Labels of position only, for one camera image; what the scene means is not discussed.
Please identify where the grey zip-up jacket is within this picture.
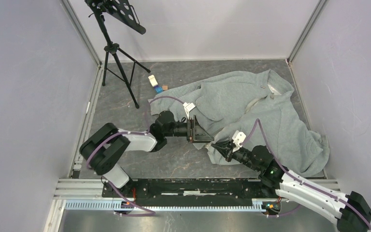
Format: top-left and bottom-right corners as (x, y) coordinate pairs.
(151, 70), (330, 177)

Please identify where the white and blue small box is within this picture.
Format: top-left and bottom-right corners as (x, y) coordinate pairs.
(148, 75), (163, 94)

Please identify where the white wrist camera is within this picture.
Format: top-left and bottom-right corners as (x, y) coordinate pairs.
(183, 102), (196, 119)
(232, 130), (246, 152)

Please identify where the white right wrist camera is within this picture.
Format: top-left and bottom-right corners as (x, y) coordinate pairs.
(232, 130), (246, 152)

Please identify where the white slotted cable duct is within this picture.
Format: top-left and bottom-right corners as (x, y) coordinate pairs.
(64, 199), (276, 213)

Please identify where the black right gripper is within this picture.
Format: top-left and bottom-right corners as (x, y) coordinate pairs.
(211, 140), (260, 172)

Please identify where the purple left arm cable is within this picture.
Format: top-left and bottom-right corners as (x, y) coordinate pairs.
(86, 95), (186, 217)

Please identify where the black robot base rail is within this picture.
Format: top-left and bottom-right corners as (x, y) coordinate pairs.
(101, 178), (279, 207)

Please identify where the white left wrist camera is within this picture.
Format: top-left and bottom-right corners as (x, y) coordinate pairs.
(183, 102), (196, 119)

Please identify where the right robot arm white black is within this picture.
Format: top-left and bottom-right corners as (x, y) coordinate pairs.
(211, 141), (371, 232)

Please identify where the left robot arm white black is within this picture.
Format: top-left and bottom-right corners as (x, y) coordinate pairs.
(79, 111), (214, 197)

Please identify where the black music stand tripod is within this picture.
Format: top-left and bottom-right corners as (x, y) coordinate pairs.
(85, 0), (151, 109)

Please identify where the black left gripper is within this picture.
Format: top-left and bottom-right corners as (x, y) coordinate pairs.
(164, 115), (214, 144)

